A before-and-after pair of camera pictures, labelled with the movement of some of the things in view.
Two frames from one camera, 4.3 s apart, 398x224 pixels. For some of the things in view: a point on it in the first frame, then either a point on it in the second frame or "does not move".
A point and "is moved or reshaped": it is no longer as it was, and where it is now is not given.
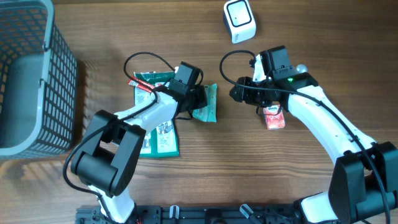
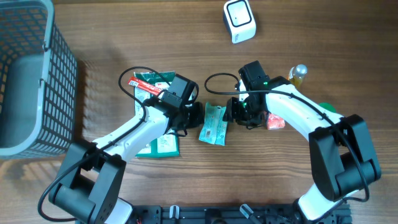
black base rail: (163, 214) does not move
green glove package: (162, 140) does not move
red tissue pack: (274, 116) does not move
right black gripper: (243, 93) -> (232, 112)
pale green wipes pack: (208, 113) is moved or reshaped
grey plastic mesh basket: (38, 82) does not move
